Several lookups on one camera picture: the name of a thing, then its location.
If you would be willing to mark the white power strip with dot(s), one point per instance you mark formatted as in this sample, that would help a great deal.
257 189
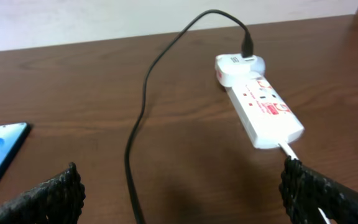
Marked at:
266 118

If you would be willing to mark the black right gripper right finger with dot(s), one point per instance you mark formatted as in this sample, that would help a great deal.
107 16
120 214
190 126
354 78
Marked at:
305 192

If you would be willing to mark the white usb charger plug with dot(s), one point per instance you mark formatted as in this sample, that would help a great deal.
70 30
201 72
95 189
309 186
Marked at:
232 68

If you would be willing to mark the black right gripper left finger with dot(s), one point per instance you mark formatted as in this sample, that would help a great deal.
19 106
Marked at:
58 200

